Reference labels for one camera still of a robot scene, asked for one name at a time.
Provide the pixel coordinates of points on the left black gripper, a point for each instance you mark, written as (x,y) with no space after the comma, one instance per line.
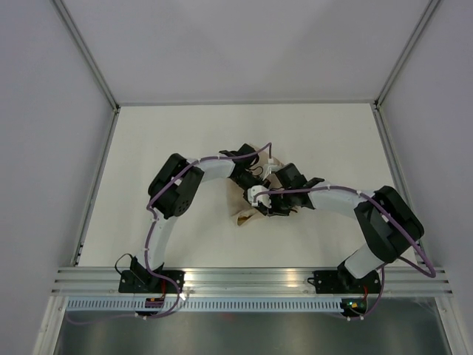
(261,181)

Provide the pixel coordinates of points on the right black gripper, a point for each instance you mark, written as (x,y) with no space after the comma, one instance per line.
(274,210)

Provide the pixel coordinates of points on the beige cloth napkin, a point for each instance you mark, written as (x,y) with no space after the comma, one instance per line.
(239,209)

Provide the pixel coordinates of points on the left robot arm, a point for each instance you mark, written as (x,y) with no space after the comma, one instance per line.
(173,190)

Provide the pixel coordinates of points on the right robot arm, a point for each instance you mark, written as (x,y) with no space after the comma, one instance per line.
(387,223)

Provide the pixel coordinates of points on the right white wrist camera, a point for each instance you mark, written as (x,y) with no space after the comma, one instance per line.
(258,195)

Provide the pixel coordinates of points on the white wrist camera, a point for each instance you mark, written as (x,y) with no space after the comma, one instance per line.
(270,167)
(258,195)

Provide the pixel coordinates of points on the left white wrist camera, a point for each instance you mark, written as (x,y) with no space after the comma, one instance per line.
(270,167)

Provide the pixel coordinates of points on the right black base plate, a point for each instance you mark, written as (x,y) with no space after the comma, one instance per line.
(342,282)

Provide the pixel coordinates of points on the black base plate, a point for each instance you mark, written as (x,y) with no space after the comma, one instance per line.
(147,284)
(342,282)

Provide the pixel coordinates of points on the white slotted cable duct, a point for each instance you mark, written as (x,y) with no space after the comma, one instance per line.
(207,304)

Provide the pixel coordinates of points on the aluminium mounting rail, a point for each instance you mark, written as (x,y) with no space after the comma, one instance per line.
(253,282)

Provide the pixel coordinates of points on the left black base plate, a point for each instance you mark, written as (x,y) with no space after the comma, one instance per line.
(147,284)

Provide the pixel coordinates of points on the left aluminium frame post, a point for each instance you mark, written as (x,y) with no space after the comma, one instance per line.
(75,34)

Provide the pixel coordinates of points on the aluminium frame post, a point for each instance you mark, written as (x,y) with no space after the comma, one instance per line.
(75,34)
(420,27)

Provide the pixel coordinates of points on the right aluminium frame post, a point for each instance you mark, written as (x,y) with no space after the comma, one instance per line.
(420,27)

